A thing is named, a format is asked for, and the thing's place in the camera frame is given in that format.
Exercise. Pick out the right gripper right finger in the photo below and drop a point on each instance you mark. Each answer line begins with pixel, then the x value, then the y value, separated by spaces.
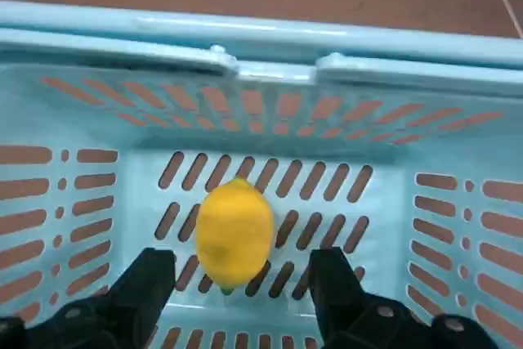
pixel 351 316

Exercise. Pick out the blue plastic basket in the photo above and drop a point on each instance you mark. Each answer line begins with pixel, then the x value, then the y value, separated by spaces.
pixel 261 34

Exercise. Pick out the yellow lemon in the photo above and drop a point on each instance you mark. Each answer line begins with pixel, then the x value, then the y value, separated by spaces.
pixel 235 234

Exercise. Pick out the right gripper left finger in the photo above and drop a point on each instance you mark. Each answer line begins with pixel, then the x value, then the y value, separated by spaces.
pixel 122 312

